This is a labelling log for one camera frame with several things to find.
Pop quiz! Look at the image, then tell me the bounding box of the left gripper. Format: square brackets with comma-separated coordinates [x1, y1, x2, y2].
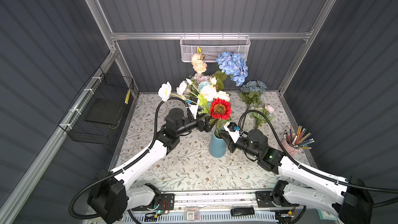
[175, 108, 218, 138]

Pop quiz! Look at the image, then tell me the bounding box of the teal ceramic vase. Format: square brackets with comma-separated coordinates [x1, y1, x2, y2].
[209, 131, 227, 158]

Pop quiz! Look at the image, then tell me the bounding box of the red sunflower cream peony stem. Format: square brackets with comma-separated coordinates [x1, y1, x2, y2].
[198, 84, 232, 139]

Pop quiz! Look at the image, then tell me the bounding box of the light blue flower stem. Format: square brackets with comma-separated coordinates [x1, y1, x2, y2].
[198, 82, 211, 92]

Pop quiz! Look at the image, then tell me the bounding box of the small purple sprig stem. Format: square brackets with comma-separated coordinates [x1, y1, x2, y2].
[250, 104, 275, 129]

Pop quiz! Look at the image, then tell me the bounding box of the blue hydrangea flower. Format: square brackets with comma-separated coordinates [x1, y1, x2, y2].
[213, 52, 248, 87]

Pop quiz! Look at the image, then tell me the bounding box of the peach peony stem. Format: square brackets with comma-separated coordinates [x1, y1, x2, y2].
[191, 47, 207, 74]

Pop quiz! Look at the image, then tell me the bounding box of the lilac white flower bunch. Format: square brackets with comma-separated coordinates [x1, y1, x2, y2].
[190, 73, 212, 87]

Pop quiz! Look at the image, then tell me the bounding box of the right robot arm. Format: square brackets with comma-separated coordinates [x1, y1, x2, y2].
[220, 128, 374, 224]

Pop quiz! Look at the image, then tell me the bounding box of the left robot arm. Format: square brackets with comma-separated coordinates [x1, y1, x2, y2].
[88, 108, 214, 224]

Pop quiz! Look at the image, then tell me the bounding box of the pink pencil cup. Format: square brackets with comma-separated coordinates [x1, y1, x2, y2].
[282, 139, 301, 156]

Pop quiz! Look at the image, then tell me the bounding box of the coloured pencils bunch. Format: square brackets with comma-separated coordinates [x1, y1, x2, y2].
[284, 126, 315, 150]

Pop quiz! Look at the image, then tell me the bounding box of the black remote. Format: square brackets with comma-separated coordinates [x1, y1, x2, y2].
[231, 207, 255, 217]

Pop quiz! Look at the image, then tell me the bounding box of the yellow marker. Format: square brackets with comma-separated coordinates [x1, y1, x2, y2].
[124, 89, 131, 105]

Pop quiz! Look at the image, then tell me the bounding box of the black pad in basket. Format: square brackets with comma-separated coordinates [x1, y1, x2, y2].
[85, 99, 121, 125]

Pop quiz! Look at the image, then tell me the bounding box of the teal desk clock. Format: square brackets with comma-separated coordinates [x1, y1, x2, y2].
[317, 209, 337, 221]

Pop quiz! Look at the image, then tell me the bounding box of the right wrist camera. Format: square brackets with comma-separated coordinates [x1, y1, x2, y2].
[224, 122, 244, 143]

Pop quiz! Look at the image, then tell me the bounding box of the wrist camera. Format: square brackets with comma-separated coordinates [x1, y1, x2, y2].
[224, 122, 244, 143]
[187, 100, 199, 119]

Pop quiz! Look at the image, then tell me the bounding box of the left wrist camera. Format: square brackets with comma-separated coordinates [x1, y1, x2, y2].
[187, 100, 199, 119]

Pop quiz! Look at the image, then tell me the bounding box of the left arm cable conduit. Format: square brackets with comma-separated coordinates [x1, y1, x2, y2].
[68, 97, 189, 220]

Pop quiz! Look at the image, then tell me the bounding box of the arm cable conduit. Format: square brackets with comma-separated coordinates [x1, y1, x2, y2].
[237, 109, 398, 208]
[68, 97, 189, 220]

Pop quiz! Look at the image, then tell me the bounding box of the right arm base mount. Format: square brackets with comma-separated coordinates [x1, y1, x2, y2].
[255, 190, 296, 208]

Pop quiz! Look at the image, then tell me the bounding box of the white wire basket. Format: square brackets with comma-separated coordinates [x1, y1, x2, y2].
[179, 34, 251, 63]

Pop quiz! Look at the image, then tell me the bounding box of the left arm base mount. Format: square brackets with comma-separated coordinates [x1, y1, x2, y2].
[132, 193, 175, 211]

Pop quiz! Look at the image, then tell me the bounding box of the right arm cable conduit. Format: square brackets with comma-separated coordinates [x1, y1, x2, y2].
[237, 109, 398, 208]

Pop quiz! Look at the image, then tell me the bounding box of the black wire basket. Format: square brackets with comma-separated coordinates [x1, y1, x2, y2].
[59, 69, 135, 145]

